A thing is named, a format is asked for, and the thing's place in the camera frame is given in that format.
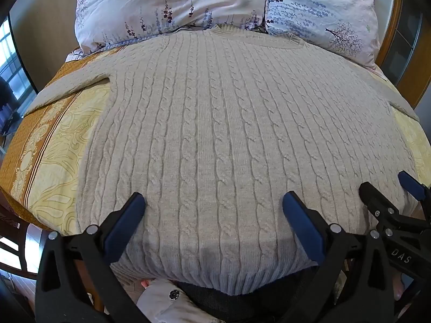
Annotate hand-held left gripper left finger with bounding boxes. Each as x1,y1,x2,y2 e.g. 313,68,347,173
35,192,149,323

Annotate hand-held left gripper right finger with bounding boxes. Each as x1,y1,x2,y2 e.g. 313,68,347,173
282,191,396,323

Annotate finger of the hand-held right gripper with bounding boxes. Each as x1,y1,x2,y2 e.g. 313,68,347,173
359,182,400,223
398,171,431,206

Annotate beige cable-knit sweater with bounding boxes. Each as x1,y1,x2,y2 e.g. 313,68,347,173
23,23,420,295

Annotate person's right hand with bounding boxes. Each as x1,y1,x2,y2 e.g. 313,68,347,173
391,272,405,301

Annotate person's dark pants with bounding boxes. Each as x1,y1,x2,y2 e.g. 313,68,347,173
175,267,319,323

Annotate person's white jacket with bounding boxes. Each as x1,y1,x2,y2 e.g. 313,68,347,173
135,278,218,323

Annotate yellow patterned bedsheet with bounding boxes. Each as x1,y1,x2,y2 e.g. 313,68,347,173
0,45,431,238

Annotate dark wooden chair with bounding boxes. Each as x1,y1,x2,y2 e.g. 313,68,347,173
0,203,46,278

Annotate window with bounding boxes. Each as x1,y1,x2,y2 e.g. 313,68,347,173
0,18,38,108

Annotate floral pillow with tree print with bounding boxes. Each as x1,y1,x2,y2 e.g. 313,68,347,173
263,0,382,68

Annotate floral pillow with purple sprigs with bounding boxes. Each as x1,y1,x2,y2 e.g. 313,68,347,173
65,0,273,62

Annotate wooden headboard frame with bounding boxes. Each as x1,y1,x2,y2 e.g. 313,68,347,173
373,0,431,108

